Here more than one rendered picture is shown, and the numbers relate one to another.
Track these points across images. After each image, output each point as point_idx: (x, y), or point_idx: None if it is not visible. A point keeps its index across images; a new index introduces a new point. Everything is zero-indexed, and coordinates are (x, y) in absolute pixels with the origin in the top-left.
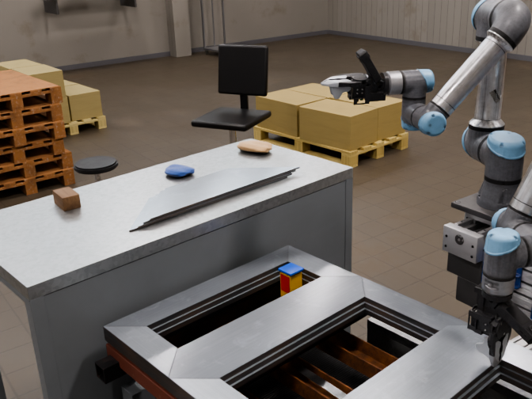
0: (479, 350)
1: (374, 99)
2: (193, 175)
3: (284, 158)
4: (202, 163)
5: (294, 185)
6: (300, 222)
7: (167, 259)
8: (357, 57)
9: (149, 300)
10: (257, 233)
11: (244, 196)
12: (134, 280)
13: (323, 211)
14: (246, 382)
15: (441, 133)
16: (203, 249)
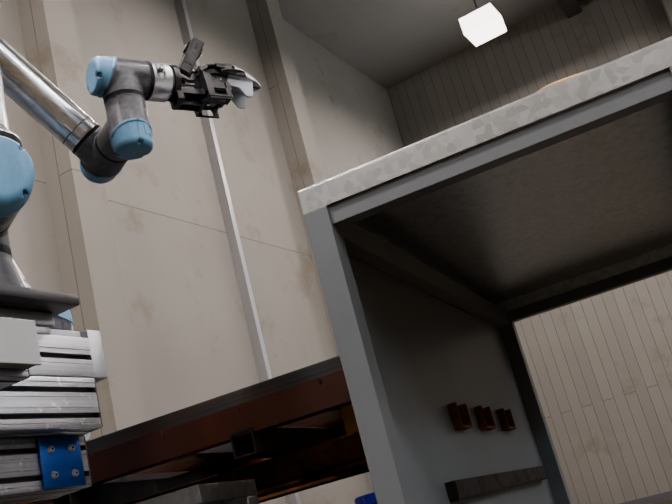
0: (87, 438)
1: (189, 108)
2: (584, 180)
3: (479, 144)
4: (625, 145)
5: (378, 226)
6: (385, 299)
7: (461, 309)
8: (202, 50)
9: (483, 356)
10: (417, 302)
11: (434, 238)
12: (477, 325)
13: (359, 288)
14: (321, 427)
15: (89, 180)
16: (447, 308)
